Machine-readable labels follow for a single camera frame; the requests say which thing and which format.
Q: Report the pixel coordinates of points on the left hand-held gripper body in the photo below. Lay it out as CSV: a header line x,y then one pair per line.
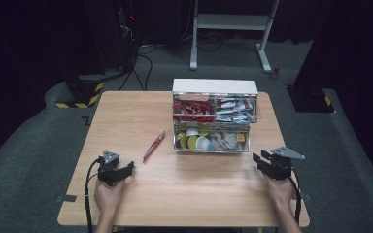
x,y
107,170

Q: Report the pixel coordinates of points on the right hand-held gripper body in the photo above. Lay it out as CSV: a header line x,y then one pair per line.
x,y
281,166

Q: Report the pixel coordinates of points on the single red stick sachet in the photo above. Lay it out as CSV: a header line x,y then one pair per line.
x,y
154,146

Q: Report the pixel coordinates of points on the clear drawer with packets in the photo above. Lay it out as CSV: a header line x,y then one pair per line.
x,y
214,114

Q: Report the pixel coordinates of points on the white-topped clear organizer box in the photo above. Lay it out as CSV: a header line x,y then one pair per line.
x,y
215,86

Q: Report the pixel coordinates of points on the pile of red packets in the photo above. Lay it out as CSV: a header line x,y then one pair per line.
x,y
192,108

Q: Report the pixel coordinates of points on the person's right hand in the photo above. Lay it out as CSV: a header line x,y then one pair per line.
x,y
281,193

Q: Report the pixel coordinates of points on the clear drawer with capsules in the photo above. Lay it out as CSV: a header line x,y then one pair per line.
x,y
243,147

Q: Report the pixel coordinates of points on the small yellow sachet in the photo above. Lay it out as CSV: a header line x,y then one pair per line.
x,y
240,137

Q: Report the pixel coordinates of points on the pile of grey sachets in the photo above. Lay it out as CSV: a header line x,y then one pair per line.
x,y
226,140

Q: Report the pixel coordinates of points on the grey tape strip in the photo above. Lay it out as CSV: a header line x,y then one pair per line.
x,y
66,198

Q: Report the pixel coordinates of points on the pile of white packets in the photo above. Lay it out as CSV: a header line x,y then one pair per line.
x,y
234,110

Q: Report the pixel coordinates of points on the plain black stand base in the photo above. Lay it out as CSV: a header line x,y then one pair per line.
x,y
309,98

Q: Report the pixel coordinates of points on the pile of green white capsules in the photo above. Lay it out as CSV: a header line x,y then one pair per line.
x,y
194,139

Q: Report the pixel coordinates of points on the black yellow striped stand base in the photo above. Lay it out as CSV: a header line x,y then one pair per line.
x,y
82,93

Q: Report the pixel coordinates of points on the white metal stand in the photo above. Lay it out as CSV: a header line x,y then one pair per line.
x,y
231,22

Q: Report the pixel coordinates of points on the black computer tower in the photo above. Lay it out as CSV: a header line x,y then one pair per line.
x,y
128,29

